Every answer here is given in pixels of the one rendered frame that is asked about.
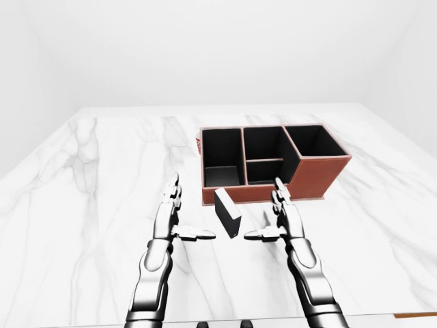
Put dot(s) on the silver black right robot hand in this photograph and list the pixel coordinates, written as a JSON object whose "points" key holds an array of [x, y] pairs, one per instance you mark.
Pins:
{"points": [[291, 218]]}

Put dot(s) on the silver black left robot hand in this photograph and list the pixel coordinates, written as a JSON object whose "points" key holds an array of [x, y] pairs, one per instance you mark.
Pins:
{"points": [[165, 218]]}

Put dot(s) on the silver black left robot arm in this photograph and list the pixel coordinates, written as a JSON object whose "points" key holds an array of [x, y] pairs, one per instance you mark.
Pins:
{"points": [[150, 280]]}

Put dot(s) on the red-brown desk caddy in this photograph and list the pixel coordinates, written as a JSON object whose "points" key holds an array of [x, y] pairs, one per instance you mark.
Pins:
{"points": [[269, 160]]}

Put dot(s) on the black book with white pages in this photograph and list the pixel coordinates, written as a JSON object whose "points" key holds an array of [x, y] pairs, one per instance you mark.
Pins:
{"points": [[228, 214]]}

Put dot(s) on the small dark shape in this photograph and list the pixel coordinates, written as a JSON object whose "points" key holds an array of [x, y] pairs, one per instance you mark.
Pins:
{"points": [[202, 324], [246, 324]]}

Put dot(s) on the orange-brown strip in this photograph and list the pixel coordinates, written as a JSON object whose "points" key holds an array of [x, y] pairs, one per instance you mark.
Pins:
{"points": [[416, 314]]}

